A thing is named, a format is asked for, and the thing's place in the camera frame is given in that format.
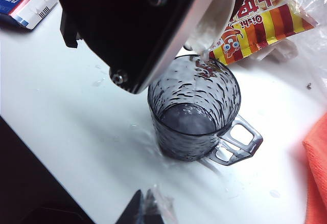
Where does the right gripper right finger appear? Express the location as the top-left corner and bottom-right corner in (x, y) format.
(142, 186), (179, 224)

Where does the orange cloth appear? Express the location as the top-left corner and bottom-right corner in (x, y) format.
(302, 111), (327, 224)

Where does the striped orange yellow snack bag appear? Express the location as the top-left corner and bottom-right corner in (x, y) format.
(208, 0), (319, 66)

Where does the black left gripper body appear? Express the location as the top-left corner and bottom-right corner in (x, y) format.
(35, 0), (222, 96)

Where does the grey translucent textured cup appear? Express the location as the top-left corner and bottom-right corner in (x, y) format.
(147, 54), (264, 167)

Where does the black thermos flask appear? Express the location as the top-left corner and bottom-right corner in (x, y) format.
(183, 0), (249, 56)

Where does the clear crumpled plastic bag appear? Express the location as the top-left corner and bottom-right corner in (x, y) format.
(283, 0), (327, 46)

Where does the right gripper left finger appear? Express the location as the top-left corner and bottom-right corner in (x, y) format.
(114, 189), (144, 224)

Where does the blue white carton box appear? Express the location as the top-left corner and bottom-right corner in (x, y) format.
(0, 0), (59, 32)

